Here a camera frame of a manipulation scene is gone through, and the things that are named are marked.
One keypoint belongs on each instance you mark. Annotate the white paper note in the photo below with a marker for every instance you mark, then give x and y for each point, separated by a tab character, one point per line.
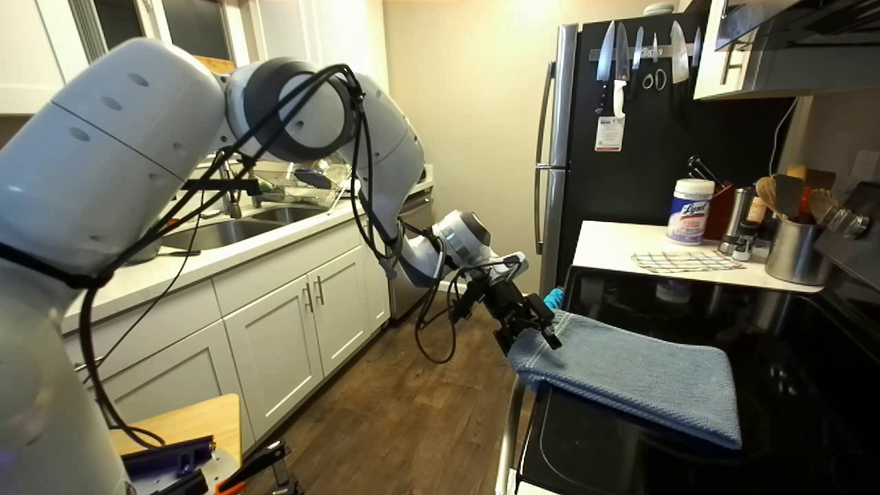
609	134

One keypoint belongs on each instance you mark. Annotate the black spatula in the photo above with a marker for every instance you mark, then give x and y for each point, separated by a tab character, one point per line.
789	192

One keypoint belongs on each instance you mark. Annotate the steel tap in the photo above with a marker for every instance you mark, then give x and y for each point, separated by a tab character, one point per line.
230	189

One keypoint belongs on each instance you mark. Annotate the window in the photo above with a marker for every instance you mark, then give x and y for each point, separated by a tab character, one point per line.
158	24

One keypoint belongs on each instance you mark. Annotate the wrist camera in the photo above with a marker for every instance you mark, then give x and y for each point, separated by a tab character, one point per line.
466	302

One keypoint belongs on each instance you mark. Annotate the checkered dish cloth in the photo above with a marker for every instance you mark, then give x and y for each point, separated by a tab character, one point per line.
687	261

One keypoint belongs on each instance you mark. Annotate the wooden cutting board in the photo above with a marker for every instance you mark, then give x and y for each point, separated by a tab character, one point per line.
216	64

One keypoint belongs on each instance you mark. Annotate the metal whisk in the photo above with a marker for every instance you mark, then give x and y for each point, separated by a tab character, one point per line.
847	221

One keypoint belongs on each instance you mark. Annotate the white bowl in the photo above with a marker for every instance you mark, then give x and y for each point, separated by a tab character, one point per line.
659	9

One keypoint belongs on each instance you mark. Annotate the black and steel refrigerator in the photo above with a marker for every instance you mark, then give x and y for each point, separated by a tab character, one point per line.
660	179

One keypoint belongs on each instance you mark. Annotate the clear dish rack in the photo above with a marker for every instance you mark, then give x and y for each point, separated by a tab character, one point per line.
302	180

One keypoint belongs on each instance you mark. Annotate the steel pepper mill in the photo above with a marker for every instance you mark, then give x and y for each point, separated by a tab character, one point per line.
737	213

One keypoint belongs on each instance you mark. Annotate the short kitchen knife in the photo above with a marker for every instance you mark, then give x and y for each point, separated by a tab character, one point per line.
696	48

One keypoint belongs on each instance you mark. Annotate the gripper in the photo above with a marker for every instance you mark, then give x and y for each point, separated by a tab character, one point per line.
507	302

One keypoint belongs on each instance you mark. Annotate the black range hood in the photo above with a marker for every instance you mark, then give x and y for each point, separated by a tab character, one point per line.
811	48

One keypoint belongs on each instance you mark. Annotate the scissors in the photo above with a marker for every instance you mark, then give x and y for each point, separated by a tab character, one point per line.
654	80

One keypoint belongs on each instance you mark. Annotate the blue folded towel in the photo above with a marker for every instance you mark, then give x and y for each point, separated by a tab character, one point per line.
632	371

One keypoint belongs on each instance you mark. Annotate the small spice shaker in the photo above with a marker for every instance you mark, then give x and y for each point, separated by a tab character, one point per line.
744	244

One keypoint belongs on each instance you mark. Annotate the teal cloth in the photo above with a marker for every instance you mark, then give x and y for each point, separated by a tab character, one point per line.
553	298

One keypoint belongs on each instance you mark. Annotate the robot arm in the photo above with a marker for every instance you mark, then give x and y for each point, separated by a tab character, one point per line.
103	158

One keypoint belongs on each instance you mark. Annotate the steel utensil crock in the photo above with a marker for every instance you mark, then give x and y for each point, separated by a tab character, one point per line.
794	254

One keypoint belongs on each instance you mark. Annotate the wooden spoon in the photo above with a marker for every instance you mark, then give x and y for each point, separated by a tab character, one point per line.
821	203
767	191

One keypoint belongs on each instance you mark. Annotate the red container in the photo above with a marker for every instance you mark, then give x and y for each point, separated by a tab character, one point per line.
720	213

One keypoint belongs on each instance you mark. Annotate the steel double sink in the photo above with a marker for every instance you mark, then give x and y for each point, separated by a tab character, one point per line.
220	232

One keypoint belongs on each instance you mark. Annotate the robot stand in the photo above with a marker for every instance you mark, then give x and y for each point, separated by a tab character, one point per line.
192	419

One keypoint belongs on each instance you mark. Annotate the white wipes canister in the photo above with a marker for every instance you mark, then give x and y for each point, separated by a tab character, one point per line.
689	213

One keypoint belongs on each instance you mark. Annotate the broad blade kitchen knife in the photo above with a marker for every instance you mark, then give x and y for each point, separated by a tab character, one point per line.
679	55

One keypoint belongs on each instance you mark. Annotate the white wall cabinet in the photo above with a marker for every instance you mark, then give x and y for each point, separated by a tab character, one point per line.
711	55

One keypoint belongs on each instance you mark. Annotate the row of white base cabinets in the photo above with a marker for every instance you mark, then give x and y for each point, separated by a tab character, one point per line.
275	344

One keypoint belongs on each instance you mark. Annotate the black tongs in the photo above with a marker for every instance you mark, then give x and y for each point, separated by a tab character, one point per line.
701	170

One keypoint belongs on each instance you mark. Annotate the orange and black clamp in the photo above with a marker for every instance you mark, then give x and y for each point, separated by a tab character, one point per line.
254	464

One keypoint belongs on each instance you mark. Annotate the black glass top stove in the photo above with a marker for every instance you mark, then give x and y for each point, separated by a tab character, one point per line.
756	371

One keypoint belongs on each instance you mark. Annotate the slim kitchen knife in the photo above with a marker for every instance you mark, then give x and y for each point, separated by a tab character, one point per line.
637	51

